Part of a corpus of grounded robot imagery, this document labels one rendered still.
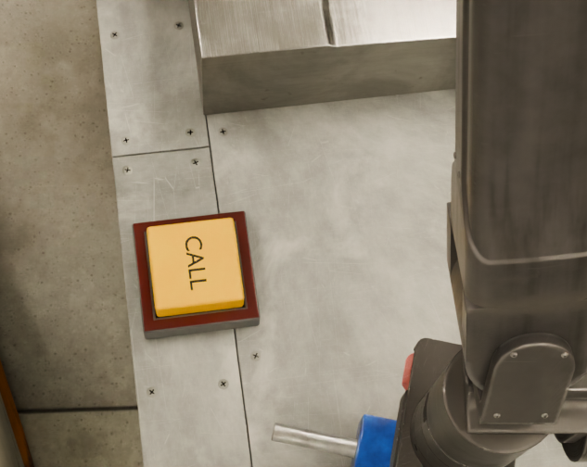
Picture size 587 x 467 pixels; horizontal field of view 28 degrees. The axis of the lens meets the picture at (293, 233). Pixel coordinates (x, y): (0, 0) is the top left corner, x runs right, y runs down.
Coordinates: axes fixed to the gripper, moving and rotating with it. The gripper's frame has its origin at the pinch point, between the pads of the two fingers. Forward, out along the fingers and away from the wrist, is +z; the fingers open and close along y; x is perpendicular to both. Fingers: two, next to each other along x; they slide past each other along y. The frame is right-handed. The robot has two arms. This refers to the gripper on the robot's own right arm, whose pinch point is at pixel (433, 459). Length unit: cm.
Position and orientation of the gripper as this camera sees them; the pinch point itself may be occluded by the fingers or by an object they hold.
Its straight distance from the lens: 75.9
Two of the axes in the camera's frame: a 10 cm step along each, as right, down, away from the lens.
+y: 1.9, -9.2, 3.5
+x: -9.8, -2.0, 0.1
